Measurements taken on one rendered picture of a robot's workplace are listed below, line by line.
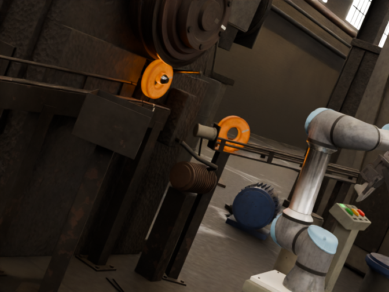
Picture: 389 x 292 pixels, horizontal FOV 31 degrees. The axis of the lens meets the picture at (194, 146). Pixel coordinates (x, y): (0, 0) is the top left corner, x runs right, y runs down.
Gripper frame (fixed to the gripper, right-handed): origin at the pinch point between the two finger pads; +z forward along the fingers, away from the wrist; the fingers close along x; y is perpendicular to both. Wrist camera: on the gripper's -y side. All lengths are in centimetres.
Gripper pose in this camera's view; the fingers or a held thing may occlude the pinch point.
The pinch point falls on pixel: (359, 200)
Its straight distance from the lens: 301.2
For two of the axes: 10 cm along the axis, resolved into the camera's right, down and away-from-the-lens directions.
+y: -5.9, -6.7, 4.5
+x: -5.1, -1.2, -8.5
